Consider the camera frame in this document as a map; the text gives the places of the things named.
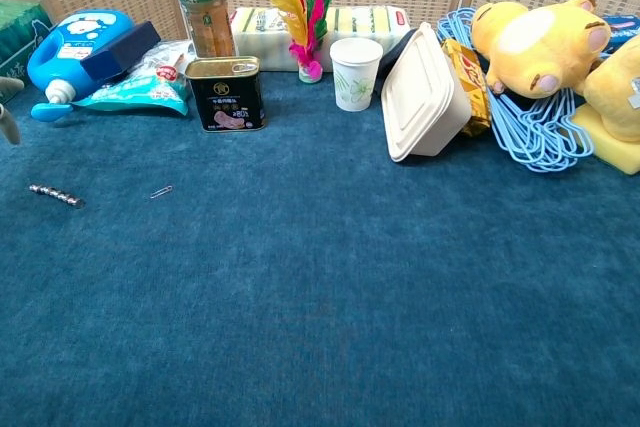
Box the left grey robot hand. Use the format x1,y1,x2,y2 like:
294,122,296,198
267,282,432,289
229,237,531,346
0,75,25,146

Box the silver magnetic ball chain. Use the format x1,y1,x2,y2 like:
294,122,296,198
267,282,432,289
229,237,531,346
28,183,87,210

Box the teal snack bag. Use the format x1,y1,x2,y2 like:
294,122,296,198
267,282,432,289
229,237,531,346
72,39,199,117

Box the green tea box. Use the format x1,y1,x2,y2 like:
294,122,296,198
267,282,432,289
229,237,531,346
0,0,54,104

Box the blue detergent bottle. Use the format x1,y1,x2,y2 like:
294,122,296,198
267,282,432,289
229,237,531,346
27,8,137,122

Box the dark blue rectangular block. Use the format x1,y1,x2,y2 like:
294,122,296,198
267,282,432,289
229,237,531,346
79,20,162,82

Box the black luncheon meat can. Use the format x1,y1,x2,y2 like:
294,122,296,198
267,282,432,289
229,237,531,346
184,55,268,134

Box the green label tea bottle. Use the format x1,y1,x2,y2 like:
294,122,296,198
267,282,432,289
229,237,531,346
177,0,237,59

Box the yellow striped sponge pack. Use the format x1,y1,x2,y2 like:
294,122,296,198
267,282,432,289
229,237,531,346
229,6,301,72
319,4,412,73

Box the colourful feather shuttlecock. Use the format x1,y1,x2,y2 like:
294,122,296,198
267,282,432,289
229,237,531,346
260,0,347,84

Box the blue velvet table cloth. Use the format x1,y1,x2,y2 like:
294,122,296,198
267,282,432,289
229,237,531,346
0,69,640,427

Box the white floral paper cup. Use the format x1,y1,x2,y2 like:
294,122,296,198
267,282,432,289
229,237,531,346
329,37,385,113

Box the beige lidded food container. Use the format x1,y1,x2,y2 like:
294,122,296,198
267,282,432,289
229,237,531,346
380,21,473,163

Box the yellow snack package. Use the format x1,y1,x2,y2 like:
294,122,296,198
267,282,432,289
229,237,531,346
440,38,494,139

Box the yellow plush bear toy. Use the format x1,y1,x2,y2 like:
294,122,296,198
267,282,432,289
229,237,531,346
470,0,612,100

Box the yellow foam sponge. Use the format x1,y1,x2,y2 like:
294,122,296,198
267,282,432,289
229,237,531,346
570,102,640,176

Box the light blue wire hangers bundle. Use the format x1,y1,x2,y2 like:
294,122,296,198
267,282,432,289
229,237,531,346
435,6,596,174

